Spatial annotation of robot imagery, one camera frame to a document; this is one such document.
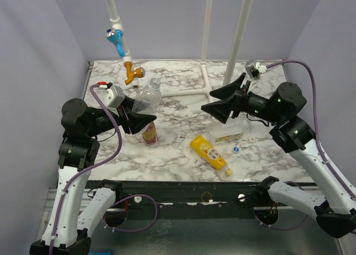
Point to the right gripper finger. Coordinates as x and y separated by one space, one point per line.
228 90
222 110

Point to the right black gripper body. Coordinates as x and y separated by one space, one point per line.
240 99

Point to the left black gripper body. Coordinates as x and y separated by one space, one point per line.
123 117

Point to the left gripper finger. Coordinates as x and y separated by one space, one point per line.
138 123
127 104

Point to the red gold labelled bottle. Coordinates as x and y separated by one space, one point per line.
150 135

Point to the small clear plastic bottle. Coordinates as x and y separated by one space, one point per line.
148 99

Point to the large clear plastic bottle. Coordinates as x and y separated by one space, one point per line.
233 129

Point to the yellow labelled bottle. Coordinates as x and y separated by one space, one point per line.
207 152

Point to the blue white bottle cap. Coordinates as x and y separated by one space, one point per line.
236 149

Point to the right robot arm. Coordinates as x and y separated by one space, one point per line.
334 210

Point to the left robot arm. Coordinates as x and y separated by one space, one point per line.
69 229

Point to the orange plastic faucet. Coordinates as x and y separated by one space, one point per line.
131 74

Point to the blue plastic faucet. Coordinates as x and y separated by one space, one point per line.
115 37

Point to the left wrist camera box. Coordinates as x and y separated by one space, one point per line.
114 96

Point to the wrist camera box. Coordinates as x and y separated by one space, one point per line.
255 69
114 96

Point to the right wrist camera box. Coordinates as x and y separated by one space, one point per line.
255 69

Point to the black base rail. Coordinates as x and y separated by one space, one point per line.
190 200

